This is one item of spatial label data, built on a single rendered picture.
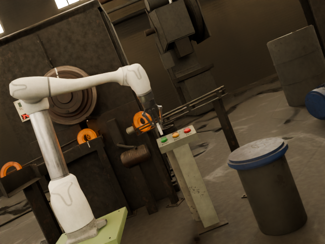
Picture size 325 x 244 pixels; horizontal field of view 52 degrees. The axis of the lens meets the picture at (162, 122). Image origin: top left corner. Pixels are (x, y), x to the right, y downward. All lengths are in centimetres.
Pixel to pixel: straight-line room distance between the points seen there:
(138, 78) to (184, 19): 519
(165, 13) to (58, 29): 411
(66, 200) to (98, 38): 160
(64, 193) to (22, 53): 164
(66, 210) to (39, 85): 61
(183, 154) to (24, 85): 95
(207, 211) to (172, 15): 524
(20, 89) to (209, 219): 130
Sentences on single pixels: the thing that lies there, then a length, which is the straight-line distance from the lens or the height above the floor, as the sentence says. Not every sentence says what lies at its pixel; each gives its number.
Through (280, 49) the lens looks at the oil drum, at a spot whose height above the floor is 75.
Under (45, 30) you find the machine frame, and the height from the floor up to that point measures 168.
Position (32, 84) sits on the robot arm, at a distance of 173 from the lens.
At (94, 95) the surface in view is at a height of 104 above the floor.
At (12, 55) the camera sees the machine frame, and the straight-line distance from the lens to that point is 309.
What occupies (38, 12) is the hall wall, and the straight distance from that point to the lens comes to 944.
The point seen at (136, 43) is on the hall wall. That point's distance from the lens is 887.
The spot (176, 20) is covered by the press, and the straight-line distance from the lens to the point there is 688.
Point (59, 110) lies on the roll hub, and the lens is 272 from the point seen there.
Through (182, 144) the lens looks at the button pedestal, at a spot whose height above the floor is 55.
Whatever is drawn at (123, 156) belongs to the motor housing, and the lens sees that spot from 261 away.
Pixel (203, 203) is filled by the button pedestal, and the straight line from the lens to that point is 211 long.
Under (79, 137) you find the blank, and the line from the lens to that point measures 282.
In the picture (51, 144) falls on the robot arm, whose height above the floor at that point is 85.
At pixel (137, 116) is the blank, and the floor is 75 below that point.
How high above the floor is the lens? 93
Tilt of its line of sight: 6 degrees down
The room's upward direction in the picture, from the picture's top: 22 degrees counter-clockwise
